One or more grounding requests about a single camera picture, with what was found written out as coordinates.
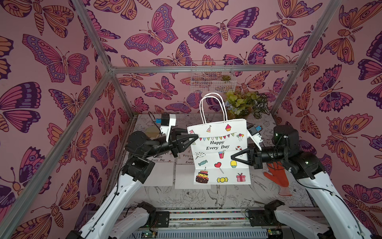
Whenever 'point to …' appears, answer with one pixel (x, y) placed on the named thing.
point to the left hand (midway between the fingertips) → (197, 136)
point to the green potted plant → (242, 105)
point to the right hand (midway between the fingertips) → (234, 156)
